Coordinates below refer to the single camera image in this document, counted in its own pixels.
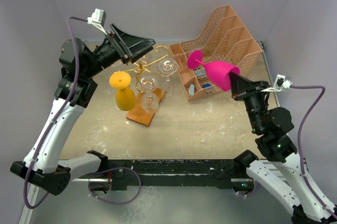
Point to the yellow plastic wine glass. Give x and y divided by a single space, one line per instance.
125 97

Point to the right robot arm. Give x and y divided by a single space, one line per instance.
296 191

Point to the clear wine glass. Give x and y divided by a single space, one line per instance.
146 85

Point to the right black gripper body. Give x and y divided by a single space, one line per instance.
254 100

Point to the clear champagne flute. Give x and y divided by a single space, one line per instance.
168 67

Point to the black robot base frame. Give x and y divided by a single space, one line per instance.
218 173

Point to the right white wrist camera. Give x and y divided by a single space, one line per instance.
281 83

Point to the orange plastic file organizer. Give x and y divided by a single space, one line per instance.
224 38

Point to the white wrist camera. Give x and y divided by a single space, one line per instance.
281 83
97 19

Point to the gold wire wine glass rack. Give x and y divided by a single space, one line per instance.
141 68

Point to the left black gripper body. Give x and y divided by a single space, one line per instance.
111 52

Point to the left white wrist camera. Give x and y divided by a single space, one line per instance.
97 19

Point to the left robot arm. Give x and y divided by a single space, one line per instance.
42 166

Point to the pink plastic wine glass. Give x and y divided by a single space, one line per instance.
218 72

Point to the light blue small bottle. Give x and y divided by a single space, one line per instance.
191 90

